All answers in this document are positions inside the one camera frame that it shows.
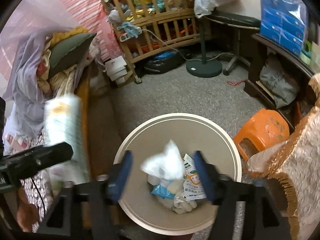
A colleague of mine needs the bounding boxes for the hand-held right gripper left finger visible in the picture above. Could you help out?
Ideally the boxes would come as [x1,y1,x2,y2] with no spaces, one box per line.
[35,152,134,240]

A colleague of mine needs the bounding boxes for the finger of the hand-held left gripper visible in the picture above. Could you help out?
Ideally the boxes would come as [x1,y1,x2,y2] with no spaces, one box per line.
[6,142,74,180]

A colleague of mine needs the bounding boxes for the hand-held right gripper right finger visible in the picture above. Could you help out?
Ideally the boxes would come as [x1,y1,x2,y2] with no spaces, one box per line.
[194,151,292,240]

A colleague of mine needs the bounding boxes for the white barcode packet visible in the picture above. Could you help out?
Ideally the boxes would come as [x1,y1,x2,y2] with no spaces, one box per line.
[182,152,198,173]

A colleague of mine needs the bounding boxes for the white printed box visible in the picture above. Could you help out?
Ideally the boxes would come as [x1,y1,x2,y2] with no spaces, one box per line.
[44,94,90,183]

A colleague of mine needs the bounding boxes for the cream fuzzy sock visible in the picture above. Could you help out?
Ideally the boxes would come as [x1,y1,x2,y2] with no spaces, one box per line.
[166,180,187,196]

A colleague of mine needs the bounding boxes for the light blue white cake packet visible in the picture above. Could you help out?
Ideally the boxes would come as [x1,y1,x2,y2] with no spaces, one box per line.
[151,184,175,198]

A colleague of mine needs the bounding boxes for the white plastic wrapper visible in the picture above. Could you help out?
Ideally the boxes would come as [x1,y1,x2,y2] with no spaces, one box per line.
[140,139,186,180]

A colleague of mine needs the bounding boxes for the beige round bin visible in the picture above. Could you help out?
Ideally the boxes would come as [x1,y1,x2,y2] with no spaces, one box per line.
[113,112,242,236]

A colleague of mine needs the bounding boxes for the person's left hand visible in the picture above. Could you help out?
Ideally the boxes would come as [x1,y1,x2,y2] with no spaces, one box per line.
[17,187,45,232]

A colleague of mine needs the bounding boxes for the pale yellow cloth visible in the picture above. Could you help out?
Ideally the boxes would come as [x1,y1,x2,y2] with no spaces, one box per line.
[37,26,87,98]

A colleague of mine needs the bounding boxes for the orange plastic stool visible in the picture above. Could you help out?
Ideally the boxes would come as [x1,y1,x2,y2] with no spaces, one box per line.
[232,108,290,178]

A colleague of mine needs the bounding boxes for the lavender fleece blanket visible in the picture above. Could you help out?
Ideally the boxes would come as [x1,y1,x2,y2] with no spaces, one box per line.
[4,26,67,140]

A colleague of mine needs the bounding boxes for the olive green pillow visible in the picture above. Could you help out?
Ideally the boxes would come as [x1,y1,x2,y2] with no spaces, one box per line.
[48,32,97,80]

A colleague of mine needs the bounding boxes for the white cardboard boxes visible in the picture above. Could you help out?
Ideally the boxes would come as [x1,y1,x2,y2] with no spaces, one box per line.
[104,56,128,85]

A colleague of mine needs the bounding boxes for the dark green fan stand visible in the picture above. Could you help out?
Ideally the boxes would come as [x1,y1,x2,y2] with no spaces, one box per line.
[186,16,223,78]

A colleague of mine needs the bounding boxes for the grey bag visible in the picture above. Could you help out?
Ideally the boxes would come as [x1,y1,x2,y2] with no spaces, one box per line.
[259,54,300,109]

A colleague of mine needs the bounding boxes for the black bag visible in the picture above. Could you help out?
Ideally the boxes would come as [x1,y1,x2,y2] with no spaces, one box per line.
[143,51,188,75]

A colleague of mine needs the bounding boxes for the dark wooden shelf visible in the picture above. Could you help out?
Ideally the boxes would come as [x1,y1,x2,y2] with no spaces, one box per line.
[243,33,320,130]

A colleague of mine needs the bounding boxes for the blue cloth rag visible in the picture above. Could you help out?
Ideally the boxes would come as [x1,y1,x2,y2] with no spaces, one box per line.
[117,21,143,39]

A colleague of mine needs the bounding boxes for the pink striped cloth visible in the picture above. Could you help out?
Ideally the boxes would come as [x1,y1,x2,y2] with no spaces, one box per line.
[47,0,125,60]

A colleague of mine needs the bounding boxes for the wooden crib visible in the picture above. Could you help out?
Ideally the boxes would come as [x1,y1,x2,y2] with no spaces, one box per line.
[101,0,209,83]

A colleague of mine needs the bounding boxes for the black swivel stool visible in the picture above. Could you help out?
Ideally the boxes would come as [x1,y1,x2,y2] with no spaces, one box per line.
[205,13,261,77]

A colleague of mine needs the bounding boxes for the blue tissue pack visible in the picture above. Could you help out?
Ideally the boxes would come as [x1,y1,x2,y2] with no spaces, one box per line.
[259,0,308,57]

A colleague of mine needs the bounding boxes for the black cable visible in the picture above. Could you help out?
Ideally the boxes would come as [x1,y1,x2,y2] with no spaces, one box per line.
[31,177,47,218]

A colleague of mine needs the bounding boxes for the wooden bed frame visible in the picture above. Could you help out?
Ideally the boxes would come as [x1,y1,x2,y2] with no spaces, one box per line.
[75,62,123,228]

